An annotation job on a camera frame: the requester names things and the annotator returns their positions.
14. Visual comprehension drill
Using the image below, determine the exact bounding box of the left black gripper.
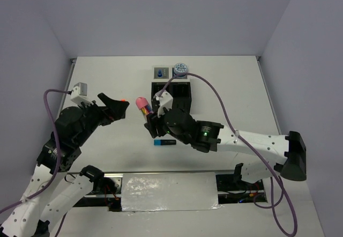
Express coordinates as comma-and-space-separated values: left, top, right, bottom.
76, 92, 130, 145

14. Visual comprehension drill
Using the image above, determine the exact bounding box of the pink capped tube of clips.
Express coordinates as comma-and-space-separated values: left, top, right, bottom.
136, 97, 153, 122

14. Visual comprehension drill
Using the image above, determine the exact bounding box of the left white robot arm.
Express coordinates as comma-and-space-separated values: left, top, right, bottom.
1, 92, 129, 236

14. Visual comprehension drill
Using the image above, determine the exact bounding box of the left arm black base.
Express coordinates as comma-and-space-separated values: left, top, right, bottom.
74, 177, 122, 212

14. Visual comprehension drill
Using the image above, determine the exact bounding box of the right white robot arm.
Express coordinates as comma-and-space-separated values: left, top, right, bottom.
144, 108, 307, 189

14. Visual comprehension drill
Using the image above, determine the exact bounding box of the blue capped black highlighter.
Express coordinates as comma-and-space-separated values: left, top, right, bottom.
153, 139, 176, 146

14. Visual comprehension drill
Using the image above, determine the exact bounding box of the black two-slot organizer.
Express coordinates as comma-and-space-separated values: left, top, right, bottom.
151, 81, 192, 113

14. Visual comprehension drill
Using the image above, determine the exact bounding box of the white two-slot organizer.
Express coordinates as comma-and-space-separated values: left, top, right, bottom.
152, 63, 189, 83

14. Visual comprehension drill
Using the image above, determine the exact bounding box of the silver tape sheet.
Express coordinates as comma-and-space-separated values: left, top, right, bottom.
121, 172, 220, 212

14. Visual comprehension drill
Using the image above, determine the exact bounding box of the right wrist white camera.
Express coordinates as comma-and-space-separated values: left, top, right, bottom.
152, 91, 173, 117

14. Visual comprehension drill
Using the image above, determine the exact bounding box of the wrist white camera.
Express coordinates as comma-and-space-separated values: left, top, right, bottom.
70, 82, 92, 106
152, 91, 173, 117

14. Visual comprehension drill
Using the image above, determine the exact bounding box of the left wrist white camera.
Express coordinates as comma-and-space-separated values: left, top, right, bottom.
70, 82, 92, 106

